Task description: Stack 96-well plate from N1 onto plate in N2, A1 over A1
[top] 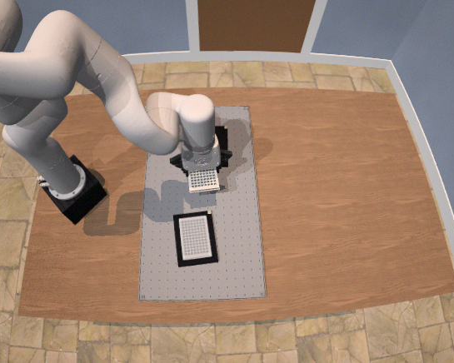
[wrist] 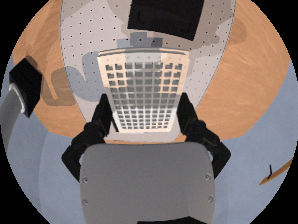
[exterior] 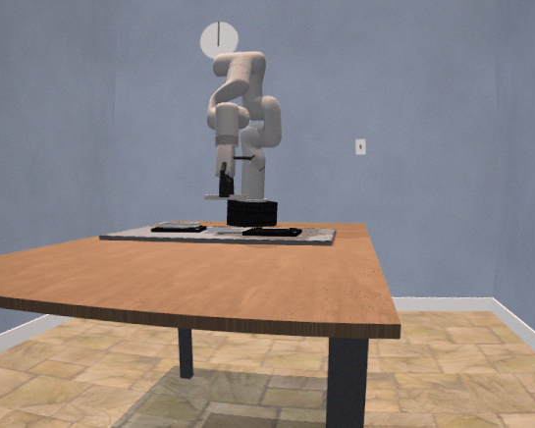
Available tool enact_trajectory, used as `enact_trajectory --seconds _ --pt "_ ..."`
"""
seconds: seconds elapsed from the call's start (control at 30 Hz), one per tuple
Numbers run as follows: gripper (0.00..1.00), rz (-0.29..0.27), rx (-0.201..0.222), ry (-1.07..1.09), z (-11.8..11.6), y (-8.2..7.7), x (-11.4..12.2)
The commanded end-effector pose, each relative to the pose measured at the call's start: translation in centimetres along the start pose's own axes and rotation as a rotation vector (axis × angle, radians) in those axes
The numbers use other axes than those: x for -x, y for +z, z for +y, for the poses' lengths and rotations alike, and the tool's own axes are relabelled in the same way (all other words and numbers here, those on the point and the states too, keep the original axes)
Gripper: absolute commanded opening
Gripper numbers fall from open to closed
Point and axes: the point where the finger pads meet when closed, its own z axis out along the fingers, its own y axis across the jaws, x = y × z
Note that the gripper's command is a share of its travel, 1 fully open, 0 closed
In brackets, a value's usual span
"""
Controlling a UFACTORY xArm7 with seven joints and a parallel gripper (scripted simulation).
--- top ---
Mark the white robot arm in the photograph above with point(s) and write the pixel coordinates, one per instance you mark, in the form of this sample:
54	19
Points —
64	49

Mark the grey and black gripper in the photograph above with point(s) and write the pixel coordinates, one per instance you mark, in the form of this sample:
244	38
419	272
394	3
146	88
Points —
214	157

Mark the black rectangular frame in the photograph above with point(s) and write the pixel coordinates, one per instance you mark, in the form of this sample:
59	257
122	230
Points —
198	261

